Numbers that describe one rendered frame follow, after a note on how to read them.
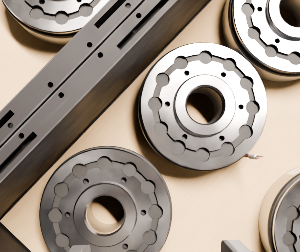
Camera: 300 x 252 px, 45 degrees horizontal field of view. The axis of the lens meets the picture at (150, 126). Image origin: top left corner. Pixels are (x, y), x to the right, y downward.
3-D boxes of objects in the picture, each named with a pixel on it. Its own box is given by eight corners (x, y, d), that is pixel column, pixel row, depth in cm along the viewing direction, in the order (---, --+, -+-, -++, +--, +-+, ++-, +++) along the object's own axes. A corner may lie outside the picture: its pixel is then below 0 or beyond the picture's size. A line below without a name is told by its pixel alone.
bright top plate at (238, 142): (200, 196, 28) (202, 197, 28) (113, 103, 29) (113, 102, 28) (291, 109, 29) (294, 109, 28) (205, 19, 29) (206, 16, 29)
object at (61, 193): (108, 305, 28) (107, 309, 27) (14, 215, 28) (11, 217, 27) (197, 209, 28) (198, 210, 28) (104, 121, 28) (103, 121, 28)
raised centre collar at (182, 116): (203, 150, 28) (204, 150, 28) (160, 104, 28) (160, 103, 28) (247, 107, 28) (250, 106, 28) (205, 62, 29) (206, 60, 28)
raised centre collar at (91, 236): (106, 259, 27) (106, 262, 27) (60, 215, 28) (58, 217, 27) (151, 212, 28) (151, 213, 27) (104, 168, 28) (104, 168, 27)
